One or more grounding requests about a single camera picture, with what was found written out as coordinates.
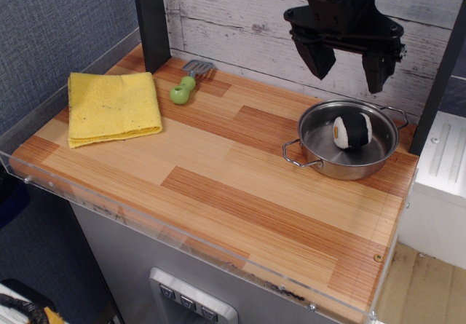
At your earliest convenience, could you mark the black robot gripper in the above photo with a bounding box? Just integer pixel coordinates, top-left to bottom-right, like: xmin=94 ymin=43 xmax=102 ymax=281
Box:
xmin=284 ymin=0 xmax=405 ymax=94

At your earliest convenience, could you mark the plush sushi roll toy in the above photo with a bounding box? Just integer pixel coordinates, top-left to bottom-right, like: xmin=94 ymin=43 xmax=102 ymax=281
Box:
xmin=333 ymin=113 xmax=372 ymax=149

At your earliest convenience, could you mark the stainless steel pan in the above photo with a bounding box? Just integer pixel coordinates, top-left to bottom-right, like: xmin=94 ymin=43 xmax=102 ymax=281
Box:
xmin=283 ymin=99 xmax=408 ymax=181

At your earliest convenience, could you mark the white box at right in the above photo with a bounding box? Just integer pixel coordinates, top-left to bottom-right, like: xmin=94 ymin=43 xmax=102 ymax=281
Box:
xmin=398 ymin=111 xmax=465 ymax=269

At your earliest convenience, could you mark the folded yellow cloth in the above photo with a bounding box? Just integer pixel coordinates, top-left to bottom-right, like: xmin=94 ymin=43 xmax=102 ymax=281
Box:
xmin=68 ymin=72 xmax=162 ymax=149

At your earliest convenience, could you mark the clear acrylic table guard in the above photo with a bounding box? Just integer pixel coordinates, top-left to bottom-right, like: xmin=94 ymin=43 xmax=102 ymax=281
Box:
xmin=0 ymin=28 xmax=419 ymax=324

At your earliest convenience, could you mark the silver toy fridge cabinet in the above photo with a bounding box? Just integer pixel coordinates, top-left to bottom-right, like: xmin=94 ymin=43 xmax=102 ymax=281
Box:
xmin=71 ymin=204 xmax=332 ymax=323

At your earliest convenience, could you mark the silver dispenser button panel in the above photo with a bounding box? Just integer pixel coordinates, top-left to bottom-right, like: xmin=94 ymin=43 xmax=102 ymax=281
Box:
xmin=149 ymin=267 xmax=239 ymax=323

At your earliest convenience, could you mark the black yellow object bottom left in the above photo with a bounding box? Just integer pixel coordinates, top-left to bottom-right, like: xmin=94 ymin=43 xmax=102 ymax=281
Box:
xmin=1 ymin=293 xmax=65 ymax=324

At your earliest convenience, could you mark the dark right vertical post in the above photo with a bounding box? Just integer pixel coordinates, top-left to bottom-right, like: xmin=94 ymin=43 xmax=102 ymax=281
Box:
xmin=408 ymin=0 xmax=465 ymax=155

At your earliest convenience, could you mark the dark vertical post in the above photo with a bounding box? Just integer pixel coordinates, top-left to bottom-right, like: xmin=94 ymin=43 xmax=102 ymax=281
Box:
xmin=408 ymin=0 xmax=465 ymax=155
xmin=135 ymin=0 xmax=171 ymax=73

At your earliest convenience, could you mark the green handled grey toy spatula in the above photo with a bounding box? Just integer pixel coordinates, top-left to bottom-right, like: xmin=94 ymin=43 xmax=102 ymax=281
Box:
xmin=170 ymin=60 xmax=213 ymax=105

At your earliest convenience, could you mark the dark left vertical post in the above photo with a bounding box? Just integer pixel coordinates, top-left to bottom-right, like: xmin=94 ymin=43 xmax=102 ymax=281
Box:
xmin=135 ymin=0 xmax=171 ymax=73

